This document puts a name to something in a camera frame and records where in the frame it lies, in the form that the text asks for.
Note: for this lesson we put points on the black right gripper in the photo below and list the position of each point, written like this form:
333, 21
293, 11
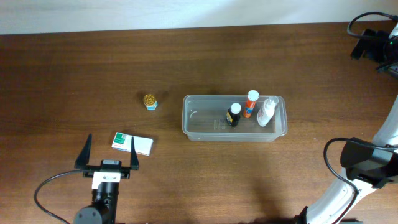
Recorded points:
377, 40

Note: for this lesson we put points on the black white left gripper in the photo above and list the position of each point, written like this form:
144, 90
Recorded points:
84, 158

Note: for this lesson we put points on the white spray bottle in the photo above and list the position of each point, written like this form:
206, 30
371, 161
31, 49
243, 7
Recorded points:
267, 110

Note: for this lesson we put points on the orange tablet tube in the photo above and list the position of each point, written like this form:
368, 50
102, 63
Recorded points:
252, 97

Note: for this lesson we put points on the dark brown medicine bottle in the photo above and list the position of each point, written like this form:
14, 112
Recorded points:
233, 114

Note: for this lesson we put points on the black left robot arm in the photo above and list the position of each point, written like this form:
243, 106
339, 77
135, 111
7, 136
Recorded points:
105, 185

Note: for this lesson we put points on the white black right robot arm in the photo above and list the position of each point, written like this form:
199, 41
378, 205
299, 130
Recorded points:
366, 166

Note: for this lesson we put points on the clear plastic container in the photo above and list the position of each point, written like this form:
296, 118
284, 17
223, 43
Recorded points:
204, 119

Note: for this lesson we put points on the white green medicine box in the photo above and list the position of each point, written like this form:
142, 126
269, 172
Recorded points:
125, 142

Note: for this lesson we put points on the small gold-lidded balm jar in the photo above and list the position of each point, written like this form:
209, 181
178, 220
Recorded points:
150, 102

